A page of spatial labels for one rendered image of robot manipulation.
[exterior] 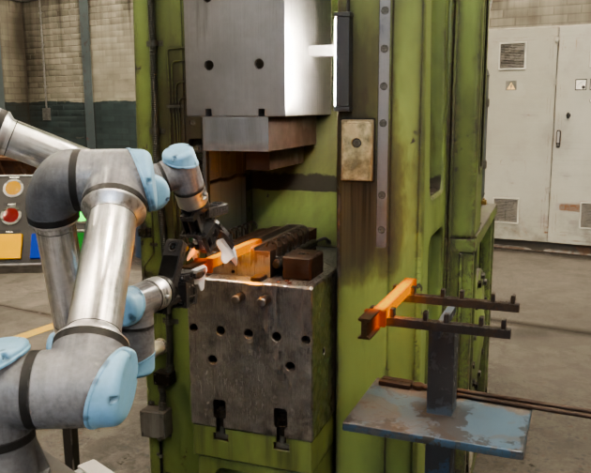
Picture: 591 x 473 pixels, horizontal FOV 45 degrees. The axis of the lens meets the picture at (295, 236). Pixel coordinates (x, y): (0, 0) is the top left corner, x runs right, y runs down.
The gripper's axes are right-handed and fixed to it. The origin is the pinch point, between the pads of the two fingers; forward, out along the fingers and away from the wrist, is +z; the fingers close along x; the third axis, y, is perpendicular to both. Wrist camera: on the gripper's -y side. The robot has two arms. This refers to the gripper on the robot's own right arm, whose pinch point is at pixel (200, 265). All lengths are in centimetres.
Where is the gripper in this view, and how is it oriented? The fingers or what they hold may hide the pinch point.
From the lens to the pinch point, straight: 180.0
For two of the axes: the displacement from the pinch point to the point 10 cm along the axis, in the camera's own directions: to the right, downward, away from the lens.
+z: 3.4, -1.6, 9.3
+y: 0.1, 9.9, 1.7
